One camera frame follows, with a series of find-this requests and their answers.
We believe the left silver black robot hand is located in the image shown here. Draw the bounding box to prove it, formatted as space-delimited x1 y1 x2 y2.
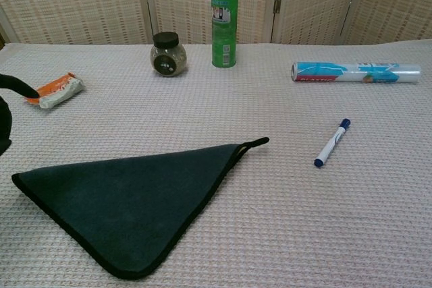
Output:
0 73 40 156

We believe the yellow and dark cloth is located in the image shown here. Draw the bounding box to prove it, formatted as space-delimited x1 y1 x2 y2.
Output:
11 136 270 281

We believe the orange white snack packet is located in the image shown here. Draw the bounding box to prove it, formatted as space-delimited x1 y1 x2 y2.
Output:
24 71 85 110

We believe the woven folding screen panel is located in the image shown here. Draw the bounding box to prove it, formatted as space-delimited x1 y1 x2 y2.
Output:
340 0 432 45
0 0 151 45
141 0 283 45
271 0 364 45

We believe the glass jar with black lid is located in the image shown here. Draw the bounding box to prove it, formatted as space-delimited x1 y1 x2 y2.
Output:
150 32 188 77

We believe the green cylindrical canister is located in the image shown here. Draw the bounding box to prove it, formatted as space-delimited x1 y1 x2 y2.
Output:
210 0 241 69

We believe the white woven tablecloth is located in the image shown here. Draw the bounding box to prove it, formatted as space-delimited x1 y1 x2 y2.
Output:
0 38 432 288

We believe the white marker with blue cap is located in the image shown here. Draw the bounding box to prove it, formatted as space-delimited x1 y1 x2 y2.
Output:
313 118 352 169

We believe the blue plastic wrap roll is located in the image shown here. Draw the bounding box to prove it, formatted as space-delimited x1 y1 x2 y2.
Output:
290 61 422 84

